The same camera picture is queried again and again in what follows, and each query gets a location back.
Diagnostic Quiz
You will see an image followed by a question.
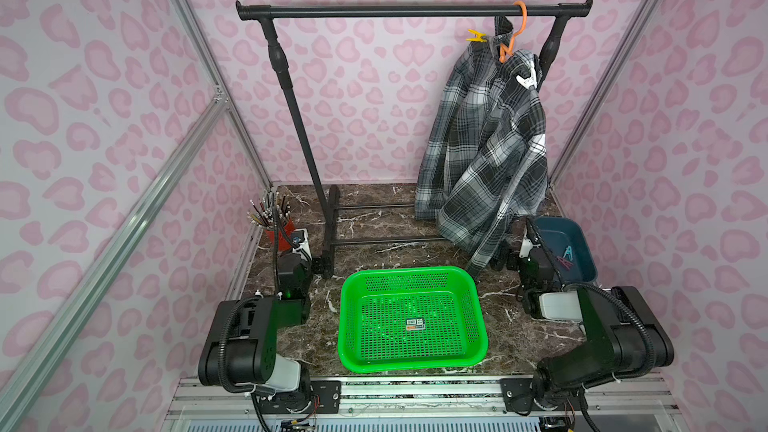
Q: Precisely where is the black white plaid shirt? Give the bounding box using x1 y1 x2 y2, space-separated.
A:
414 17 548 276

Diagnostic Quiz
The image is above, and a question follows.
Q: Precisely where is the white clothespin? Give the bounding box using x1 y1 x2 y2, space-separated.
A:
516 68 538 89

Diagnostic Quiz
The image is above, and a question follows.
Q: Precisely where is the orange plastic hanger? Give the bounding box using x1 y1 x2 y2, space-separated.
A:
499 0 528 63

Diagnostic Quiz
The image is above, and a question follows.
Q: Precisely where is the yellow clothespin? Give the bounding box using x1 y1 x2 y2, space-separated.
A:
467 29 488 43

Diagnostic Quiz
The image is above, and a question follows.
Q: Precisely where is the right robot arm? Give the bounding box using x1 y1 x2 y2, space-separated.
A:
507 232 675 416

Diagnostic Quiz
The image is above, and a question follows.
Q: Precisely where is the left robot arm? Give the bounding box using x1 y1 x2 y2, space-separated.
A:
198 252 314 412

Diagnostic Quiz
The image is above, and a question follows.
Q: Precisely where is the pink clothespin in tray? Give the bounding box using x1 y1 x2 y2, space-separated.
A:
556 256 573 270

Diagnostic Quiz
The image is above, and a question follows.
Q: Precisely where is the green clothespin in tray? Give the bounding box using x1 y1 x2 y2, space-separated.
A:
562 246 574 261

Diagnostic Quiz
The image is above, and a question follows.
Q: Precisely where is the teal plastic tray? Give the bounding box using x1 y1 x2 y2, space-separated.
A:
534 216 597 284

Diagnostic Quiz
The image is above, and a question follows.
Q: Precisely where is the red pen holder cup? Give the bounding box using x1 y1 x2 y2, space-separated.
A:
248 192 295 253

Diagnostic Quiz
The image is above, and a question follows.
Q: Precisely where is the green plastic basket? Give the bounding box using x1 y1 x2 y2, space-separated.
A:
337 266 489 374

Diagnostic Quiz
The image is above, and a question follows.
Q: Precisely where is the basket label sticker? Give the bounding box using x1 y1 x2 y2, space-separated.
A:
405 317 426 332

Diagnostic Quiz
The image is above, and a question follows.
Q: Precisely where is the black clothes rack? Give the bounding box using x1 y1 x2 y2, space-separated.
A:
235 0 594 278

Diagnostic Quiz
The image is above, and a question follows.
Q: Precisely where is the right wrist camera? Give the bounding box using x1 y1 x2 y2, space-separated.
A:
519 237 536 259

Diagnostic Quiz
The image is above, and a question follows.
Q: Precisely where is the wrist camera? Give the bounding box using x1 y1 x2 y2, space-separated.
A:
291 228 311 256
519 237 536 259

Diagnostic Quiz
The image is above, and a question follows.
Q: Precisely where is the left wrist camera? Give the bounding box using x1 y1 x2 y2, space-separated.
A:
291 228 311 256

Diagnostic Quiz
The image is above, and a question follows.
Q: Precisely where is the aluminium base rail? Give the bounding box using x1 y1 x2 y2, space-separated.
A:
161 373 688 431

